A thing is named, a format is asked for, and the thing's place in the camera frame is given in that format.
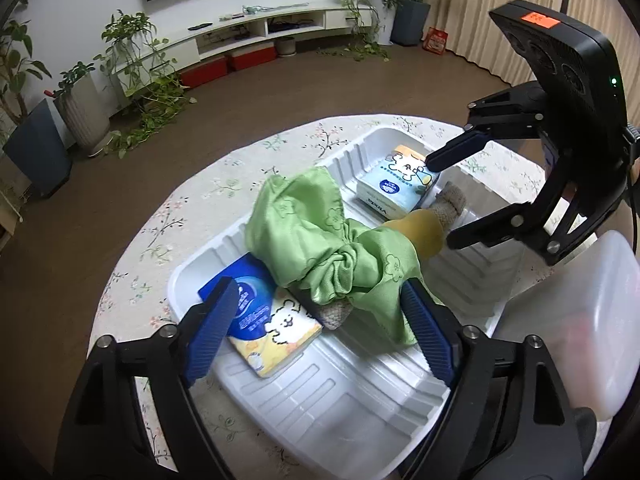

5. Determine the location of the dark round planter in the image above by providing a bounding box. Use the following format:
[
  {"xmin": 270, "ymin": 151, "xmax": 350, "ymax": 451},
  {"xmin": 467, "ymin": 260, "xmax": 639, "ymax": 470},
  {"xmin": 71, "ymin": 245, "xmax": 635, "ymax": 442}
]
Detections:
[{"xmin": 390, "ymin": 0, "xmax": 432, "ymax": 47}]

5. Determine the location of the trailing vine plant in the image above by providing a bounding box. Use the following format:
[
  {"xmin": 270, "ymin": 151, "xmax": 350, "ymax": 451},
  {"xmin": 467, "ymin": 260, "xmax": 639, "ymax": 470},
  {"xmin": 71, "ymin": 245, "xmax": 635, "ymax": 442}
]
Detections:
[{"xmin": 95, "ymin": 10, "xmax": 193, "ymax": 158}]

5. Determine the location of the small green plant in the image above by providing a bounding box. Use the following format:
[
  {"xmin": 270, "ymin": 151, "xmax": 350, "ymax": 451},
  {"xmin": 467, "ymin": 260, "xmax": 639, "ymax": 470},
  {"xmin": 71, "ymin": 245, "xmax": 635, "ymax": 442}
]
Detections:
[{"xmin": 52, "ymin": 61, "xmax": 96, "ymax": 98}]

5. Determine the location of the tall leafy tree plant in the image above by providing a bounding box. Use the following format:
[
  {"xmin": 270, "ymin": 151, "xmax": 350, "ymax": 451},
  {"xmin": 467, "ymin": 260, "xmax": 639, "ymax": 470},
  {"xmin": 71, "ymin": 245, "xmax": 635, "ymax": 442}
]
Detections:
[{"xmin": 0, "ymin": 0, "xmax": 51, "ymax": 126}]

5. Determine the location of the dark blue square planter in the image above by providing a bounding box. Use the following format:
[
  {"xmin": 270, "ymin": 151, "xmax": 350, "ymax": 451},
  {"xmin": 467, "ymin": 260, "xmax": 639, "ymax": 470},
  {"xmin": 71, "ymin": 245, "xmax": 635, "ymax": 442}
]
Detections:
[{"xmin": 2, "ymin": 97, "xmax": 73, "ymax": 198}]

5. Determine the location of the rounded yellow sponge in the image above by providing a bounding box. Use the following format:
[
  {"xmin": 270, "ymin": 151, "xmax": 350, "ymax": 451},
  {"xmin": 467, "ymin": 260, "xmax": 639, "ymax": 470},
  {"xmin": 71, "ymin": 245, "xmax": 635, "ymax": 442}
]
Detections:
[{"xmin": 395, "ymin": 208, "xmax": 446, "ymax": 261}]

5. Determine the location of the floral tablecloth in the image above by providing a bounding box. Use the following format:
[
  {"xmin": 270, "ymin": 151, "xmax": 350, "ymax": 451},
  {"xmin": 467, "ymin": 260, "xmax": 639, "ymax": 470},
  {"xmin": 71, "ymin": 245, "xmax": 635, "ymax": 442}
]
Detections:
[{"xmin": 90, "ymin": 114, "xmax": 601, "ymax": 480}]

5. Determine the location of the beige knitted cloth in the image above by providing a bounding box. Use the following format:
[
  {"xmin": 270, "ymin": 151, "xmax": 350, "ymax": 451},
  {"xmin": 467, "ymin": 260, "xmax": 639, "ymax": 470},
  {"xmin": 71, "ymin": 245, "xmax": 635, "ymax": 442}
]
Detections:
[
  {"xmin": 315, "ymin": 300, "xmax": 353, "ymax": 331},
  {"xmin": 425, "ymin": 181, "xmax": 468, "ymax": 231}
]

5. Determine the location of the white plastic tray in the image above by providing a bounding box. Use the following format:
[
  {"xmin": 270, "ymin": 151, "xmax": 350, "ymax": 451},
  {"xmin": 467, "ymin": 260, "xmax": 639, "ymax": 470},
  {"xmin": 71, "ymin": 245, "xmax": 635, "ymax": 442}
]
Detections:
[{"xmin": 166, "ymin": 126, "xmax": 526, "ymax": 476}]

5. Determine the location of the white plant pot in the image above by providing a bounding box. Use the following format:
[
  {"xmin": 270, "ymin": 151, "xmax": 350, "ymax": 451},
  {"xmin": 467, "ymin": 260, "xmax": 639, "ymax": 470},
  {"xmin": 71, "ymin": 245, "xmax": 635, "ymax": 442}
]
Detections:
[{"xmin": 372, "ymin": 2, "xmax": 397, "ymax": 46}]

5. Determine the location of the beige curtain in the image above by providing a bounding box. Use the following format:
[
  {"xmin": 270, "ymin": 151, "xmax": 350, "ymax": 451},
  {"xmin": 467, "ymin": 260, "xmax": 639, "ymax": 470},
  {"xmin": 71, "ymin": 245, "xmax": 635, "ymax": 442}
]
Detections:
[{"xmin": 430, "ymin": 0, "xmax": 640, "ymax": 126}]

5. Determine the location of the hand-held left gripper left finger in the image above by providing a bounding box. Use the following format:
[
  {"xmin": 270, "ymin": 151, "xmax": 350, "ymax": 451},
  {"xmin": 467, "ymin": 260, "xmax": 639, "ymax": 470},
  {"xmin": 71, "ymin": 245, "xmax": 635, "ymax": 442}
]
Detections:
[{"xmin": 60, "ymin": 276, "xmax": 241, "ymax": 480}]

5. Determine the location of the red box on floor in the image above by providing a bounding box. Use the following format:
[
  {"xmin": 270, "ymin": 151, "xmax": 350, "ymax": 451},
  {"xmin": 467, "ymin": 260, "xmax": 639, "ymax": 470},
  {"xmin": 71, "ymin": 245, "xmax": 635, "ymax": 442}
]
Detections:
[{"xmin": 422, "ymin": 27, "xmax": 448, "ymax": 55}]

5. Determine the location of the green satin scrunchie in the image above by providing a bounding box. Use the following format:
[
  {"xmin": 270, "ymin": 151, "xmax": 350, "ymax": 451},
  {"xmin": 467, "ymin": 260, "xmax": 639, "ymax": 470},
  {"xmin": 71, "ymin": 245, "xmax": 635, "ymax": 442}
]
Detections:
[{"xmin": 244, "ymin": 167, "xmax": 422, "ymax": 346}]

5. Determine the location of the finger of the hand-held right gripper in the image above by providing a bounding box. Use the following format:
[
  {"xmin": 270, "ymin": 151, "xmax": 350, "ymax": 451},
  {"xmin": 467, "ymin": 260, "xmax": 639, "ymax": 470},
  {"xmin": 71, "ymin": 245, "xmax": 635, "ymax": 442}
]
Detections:
[
  {"xmin": 446, "ymin": 151, "xmax": 601, "ymax": 267},
  {"xmin": 425, "ymin": 85, "xmax": 549, "ymax": 174}
]

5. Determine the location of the red storage box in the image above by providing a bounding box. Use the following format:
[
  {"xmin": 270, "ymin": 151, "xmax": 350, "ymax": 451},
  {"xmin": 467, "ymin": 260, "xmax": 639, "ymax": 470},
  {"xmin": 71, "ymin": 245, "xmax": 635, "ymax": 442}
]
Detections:
[{"xmin": 177, "ymin": 56, "xmax": 230, "ymax": 88}]

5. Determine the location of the cartoon bear tissue packet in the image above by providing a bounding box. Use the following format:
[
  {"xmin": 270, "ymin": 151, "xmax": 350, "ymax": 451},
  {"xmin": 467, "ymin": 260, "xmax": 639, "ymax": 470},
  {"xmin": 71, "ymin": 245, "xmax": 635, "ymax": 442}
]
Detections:
[
  {"xmin": 356, "ymin": 144, "xmax": 441, "ymax": 221},
  {"xmin": 197, "ymin": 252, "xmax": 323, "ymax": 378}
]

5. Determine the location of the translucent plastic container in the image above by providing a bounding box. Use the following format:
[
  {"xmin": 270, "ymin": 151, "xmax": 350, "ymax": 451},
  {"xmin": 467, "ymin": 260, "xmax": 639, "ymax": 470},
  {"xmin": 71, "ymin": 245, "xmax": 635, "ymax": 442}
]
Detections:
[{"xmin": 495, "ymin": 230, "xmax": 640, "ymax": 421}]

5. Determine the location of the white ribbed planter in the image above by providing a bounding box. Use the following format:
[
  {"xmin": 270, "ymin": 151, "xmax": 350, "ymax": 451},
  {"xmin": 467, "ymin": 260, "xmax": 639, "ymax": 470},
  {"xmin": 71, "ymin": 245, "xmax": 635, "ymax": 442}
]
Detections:
[{"xmin": 52, "ymin": 72, "xmax": 112, "ymax": 153}]

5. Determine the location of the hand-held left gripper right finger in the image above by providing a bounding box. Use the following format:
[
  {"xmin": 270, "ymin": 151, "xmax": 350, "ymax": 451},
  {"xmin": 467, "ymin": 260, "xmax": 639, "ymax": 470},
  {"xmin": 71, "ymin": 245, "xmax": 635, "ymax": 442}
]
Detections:
[{"xmin": 400, "ymin": 280, "xmax": 586, "ymax": 480}]

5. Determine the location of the white television cabinet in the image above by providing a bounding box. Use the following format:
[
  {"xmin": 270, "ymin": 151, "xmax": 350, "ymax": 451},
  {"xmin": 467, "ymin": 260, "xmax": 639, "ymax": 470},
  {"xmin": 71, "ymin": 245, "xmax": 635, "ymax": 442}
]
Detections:
[{"xmin": 112, "ymin": 2, "xmax": 386, "ymax": 96}]

